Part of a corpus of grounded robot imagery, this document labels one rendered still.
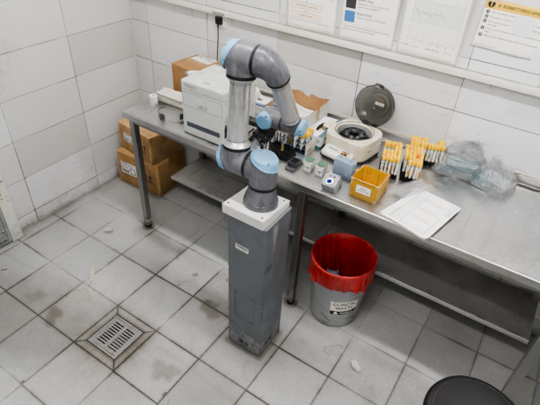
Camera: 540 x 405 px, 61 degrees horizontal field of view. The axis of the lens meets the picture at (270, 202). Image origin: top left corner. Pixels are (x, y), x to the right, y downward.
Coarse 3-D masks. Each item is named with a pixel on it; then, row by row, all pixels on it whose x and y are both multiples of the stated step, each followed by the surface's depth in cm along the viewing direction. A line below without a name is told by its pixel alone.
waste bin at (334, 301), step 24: (336, 240) 255; (360, 240) 252; (312, 264) 240; (336, 264) 262; (360, 264) 254; (312, 288) 254; (336, 288) 235; (360, 288) 235; (312, 312) 264; (336, 312) 248
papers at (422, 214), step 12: (396, 204) 204; (408, 204) 204; (420, 204) 204; (432, 204) 205; (444, 204) 205; (384, 216) 198; (396, 216) 197; (408, 216) 197; (420, 216) 197; (432, 216) 198; (444, 216) 198; (408, 228) 191; (420, 228) 191; (432, 228) 191
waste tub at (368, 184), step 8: (360, 168) 210; (368, 168) 212; (352, 176) 204; (360, 176) 214; (368, 176) 214; (376, 176) 211; (384, 176) 209; (352, 184) 205; (360, 184) 203; (368, 184) 200; (376, 184) 213; (384, 184) 205; (352, 192) 208; (360, 192) 205; (368, 192) 202; (376, 192) 200; (384, 192) 211; (368, 200) 205; (376, 200) 204
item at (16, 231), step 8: (0, 176) 274; (0, 184) 276; (0, 192) 278; (0, 200) 280; (8, 200) 285; (0, 208) 283; (8, 208) 287; (0, 216) 284; (8, 216) 289; (16, 216) 294; (0, 224) 286; (8, 224) 291; (16, 224) 296; (0, 232) 288; (8, 232) 293; (16, 232) 298; (0, 240) 290; (8, 240) 295; (0, 248) 293
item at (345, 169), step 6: (336, 156) 217; (342, 156) 217; (336, 162) 217; (342, 162) 215; (348, 162) 213; (354, 162) 213; (336, 168) 219; (342, 168) 216; (348, 168) 214; (354, 168) 215; (342, 174) 218; (348, 174) 216; (342, 180) 218; (348, 180) 217
